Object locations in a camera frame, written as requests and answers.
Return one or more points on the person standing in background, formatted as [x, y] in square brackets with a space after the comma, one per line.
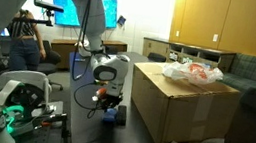
[26, 47]

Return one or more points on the black rectangular sponge block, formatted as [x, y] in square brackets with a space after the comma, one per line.
[121, 115]

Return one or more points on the camera on tripod arm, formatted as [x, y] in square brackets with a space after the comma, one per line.
[47, 8]

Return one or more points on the large cardboard box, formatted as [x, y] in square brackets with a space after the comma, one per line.
[177, 110]

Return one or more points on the red ball toy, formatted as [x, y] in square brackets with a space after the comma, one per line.
[100, 94]

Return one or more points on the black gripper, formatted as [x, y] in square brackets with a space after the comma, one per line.
[108, 101]

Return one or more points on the white plastic shopping bag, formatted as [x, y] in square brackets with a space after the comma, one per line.
[195, 73]

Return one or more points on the wooden sideboard cabinet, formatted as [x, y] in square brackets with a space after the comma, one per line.
[183, 52]

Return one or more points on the black office chair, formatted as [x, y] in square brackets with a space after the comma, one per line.
[49, 64]

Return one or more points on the blue sponge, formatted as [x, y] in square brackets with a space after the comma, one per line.
[109, 115]

